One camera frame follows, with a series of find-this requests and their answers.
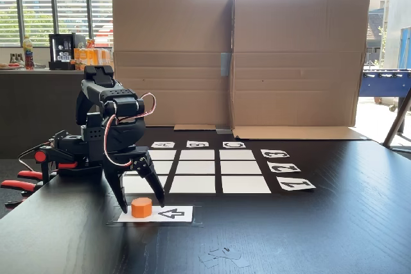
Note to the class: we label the orange round token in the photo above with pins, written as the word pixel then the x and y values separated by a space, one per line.
pixel 141 209

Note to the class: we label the white nine-square grid sheet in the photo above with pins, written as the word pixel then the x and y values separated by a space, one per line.
pixel 196 184

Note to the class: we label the paper label letter B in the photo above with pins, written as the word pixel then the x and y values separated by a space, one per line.
pixel 197 144

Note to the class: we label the white arrow paper sheet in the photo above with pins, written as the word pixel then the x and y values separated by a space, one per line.
pixel 180 213

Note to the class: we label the black clamp red knob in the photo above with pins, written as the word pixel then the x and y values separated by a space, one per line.
pixel 40 157

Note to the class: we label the orange juice carton pack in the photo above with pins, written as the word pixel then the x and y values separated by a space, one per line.
pixel 103 57

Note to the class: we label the paper label letter C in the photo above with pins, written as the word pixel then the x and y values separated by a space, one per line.
pixel 234 144

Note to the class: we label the dark grey counter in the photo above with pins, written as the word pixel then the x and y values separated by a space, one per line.
pixel 32 94

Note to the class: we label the black glass-door cabinet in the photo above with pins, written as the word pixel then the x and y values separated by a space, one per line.
pixel 61 51

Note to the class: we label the brown cardboard box panel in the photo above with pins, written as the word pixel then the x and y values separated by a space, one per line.
pixel 170 30
pixel 298 30

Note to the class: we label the clear plastic scraps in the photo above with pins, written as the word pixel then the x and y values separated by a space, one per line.
pixel 224 254

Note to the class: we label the grey tape strip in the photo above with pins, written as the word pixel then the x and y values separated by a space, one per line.
pixel 225 63

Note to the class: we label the iced tea bottle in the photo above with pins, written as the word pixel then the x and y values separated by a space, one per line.
pixel 28 52

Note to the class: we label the paper label number 3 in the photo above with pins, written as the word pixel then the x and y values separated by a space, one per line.
pixel 275 153

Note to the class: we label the plate with food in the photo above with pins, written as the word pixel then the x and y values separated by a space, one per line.
pixel 11 66

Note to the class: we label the paper label number 2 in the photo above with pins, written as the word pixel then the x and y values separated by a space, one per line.
pixel 284 167

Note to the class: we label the blue foosball table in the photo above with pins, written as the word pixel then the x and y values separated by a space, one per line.
pixel 385 84

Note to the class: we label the slanted wooden table leg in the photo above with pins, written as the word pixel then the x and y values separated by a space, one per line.
pixel 396 123

